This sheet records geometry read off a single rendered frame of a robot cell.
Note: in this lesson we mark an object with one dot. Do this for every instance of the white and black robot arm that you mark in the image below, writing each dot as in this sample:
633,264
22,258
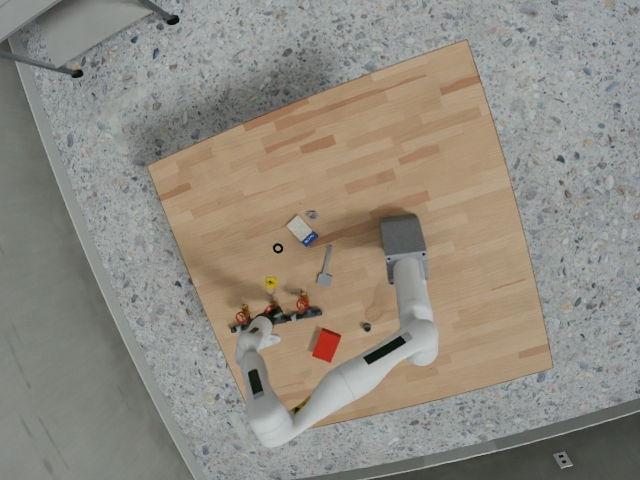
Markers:
267,415

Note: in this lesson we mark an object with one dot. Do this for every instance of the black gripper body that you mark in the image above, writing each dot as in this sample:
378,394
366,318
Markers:
271,318

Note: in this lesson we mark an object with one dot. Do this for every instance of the black pipe manifold with grey fittings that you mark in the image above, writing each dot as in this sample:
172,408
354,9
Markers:
294,317

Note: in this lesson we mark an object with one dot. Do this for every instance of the red rectangular block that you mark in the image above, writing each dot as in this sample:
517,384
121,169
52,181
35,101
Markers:
326,345

